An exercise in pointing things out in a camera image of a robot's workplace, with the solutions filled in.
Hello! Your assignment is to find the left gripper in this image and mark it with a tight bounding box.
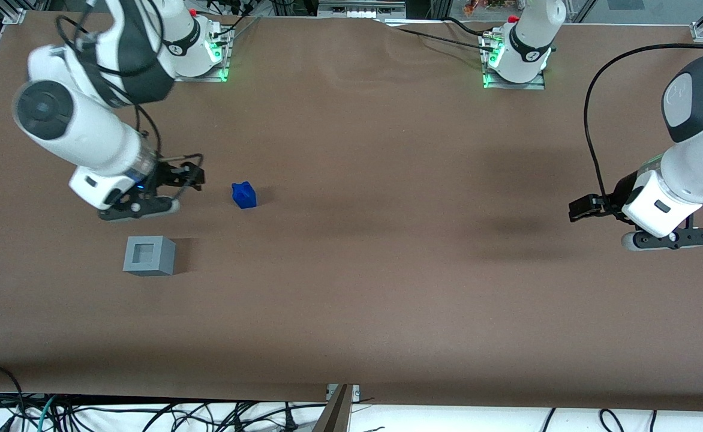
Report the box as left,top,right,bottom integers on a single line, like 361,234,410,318
569,170,703,238

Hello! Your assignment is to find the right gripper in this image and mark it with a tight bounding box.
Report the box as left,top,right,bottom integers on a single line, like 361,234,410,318
68,157,206,211

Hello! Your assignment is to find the blue plastic part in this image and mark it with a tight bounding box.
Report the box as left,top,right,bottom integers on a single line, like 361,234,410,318
232,181,258,210

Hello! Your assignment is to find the gray cube base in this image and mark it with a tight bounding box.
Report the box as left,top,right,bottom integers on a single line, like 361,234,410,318
123,236,177,277

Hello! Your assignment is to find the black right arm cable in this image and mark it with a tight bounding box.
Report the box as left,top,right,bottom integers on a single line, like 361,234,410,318
55,0,205,202

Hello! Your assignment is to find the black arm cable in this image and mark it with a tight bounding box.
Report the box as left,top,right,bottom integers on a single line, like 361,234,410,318
584,43,703,212
55,0,205,202

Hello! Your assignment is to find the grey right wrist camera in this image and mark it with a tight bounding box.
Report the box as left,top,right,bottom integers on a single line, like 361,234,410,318
98,196,181,222

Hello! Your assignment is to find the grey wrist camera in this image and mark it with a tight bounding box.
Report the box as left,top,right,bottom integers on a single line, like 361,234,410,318
621,227,703,252
98,196,181,222

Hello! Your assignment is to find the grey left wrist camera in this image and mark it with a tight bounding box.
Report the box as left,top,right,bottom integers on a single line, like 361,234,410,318
621,227,703,252

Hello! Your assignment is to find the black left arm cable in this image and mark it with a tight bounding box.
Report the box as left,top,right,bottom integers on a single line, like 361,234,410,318
584,43,703,212

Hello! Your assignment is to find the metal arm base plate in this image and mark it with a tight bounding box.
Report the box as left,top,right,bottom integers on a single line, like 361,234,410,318
482,32,546,91
175,26,233,83

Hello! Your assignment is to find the thick black table cable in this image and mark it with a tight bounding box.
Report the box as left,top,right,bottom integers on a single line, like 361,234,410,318
441,16,496,40

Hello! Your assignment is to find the thin black table cable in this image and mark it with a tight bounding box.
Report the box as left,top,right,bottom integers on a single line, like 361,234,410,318
381,20,502,55

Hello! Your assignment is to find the grey metal rail box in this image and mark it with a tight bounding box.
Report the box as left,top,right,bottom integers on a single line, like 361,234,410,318
317,0,407,19

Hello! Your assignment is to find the small metal table bracket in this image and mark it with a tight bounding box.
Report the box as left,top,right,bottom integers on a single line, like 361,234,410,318
326,383,362,404

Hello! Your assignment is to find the aluminium post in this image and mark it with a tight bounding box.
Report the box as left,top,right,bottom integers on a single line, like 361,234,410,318
312,384,352,432

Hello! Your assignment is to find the teal cable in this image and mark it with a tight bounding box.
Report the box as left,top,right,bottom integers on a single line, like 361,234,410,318
32,395,59,432

